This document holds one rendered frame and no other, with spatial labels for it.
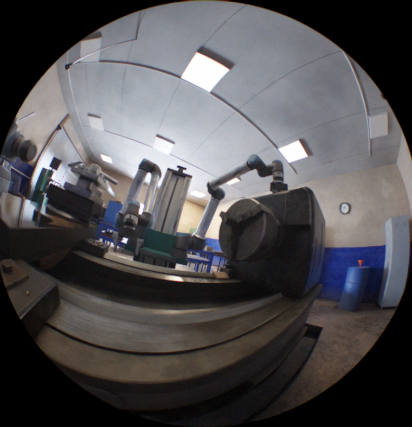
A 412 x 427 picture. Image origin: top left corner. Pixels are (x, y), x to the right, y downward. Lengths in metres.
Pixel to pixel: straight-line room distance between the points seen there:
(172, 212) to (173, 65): 2.46
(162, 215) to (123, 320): 1.34
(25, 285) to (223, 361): 0.29
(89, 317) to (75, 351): 0.08
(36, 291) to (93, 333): 0.10
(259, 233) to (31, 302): 0.52
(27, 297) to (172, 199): 1.50
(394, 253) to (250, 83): 4.19
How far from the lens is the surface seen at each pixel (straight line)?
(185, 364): 0.21
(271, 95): 2.57
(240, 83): 2.48
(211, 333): 0.27
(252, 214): 0.43
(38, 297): 0.22
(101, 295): 0.52
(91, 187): 0.54
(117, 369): 0.20
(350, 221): 3.98
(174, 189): 1.57
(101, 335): 0.23
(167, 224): 1.48
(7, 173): 1.01
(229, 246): 0.46
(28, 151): 0.64
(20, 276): 0.25
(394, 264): 3.70
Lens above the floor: 1.01
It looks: 13 degrees up
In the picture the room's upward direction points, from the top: 13 degrees clockwise
